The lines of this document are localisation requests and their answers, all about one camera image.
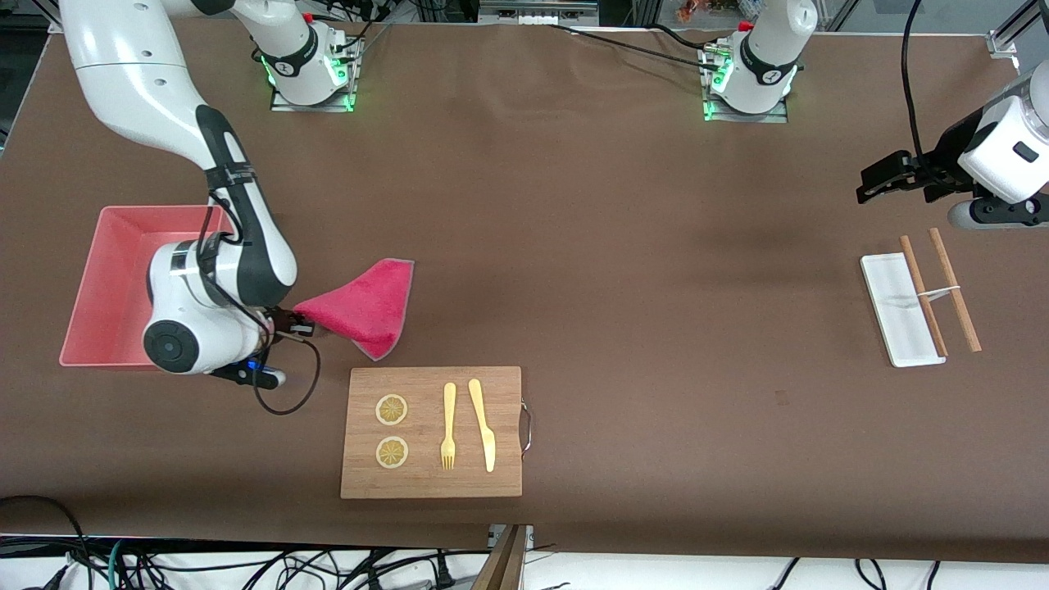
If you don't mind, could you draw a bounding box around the black cable across table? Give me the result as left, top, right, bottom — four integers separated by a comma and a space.
547, 23, 724, 70

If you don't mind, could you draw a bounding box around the grey power strip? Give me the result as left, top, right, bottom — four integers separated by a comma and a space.
479, 0, 599, 25

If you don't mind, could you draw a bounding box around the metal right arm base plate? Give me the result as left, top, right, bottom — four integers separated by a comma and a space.
270, 33, 358, 113

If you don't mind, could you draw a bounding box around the white rectangular tray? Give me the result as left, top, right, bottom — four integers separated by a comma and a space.
861, 252, 947, 368

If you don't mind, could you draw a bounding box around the aluminium frame profile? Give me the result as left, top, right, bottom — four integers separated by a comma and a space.
987, 0, 1049, 60
45, 0, 83, 34

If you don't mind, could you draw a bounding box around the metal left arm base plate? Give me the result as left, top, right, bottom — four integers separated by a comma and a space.
702, 45, 789, 124

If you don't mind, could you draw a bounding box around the pink plastic bin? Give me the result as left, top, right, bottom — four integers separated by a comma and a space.
59, 205, 238, 370

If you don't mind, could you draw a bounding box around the brown wooden beam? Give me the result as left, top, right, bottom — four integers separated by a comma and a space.
471, 524, 529, 590

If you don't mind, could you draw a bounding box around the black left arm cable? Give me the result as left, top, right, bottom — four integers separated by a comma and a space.
901, 0, 937, 179

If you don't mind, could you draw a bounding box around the thick black floor cable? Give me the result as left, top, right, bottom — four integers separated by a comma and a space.
0, 494, 93, 590

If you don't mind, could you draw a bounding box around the brown wooden stick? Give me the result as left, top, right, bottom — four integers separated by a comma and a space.
929, 228, 983, 353
900, 235, 949, 357

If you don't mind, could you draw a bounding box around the yellow plastic fork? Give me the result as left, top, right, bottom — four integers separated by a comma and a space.
440, 383, 457, 471

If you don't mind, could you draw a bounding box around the wooden cutting board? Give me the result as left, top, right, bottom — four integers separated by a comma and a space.
340, 366, 534, 499

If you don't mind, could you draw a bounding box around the pink fluffy cloth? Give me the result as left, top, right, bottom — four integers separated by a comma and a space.
292, 257, 416, 362

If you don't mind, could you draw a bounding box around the yellow plastic knife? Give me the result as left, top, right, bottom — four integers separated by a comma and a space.
468, 379, 497, 474

